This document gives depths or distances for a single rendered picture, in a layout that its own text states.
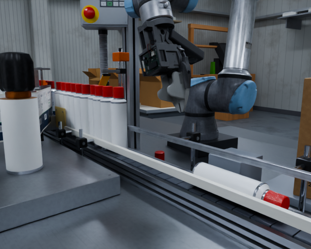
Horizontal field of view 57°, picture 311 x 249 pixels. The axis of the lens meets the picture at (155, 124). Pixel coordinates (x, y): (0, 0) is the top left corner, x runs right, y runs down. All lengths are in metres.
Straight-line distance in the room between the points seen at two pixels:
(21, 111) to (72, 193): 0.24
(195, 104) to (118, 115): 0.32
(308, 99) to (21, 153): 0.68
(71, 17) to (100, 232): 6.31
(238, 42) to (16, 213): 0.81
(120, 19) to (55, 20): 5.61
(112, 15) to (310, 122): 0.72
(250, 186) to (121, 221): 0.27
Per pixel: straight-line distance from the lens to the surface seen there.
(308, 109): 0.71
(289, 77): 8.04
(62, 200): 0.68
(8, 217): 0.65
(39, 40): 6.29
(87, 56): 6.76
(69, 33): 6.69
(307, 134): 0.72
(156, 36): 0.67
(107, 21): 1.07
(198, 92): 1.06
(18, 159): 0.79
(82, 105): 1.06
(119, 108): 0.88
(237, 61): 1.02
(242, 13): 1.06
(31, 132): 0.78
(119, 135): 0.90
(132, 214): 0.65
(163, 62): 0.63
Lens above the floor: 1.14
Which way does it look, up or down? 11 degrees down
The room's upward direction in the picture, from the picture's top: straight up
